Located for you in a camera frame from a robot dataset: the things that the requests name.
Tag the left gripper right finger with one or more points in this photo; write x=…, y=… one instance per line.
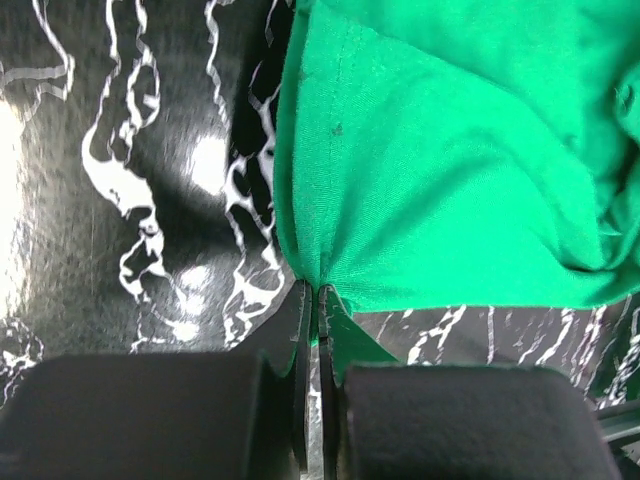
x=382, y=420

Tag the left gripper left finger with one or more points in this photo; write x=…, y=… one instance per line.
x=238, y=414

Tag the green t shirt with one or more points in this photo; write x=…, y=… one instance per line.
x=480, y=153

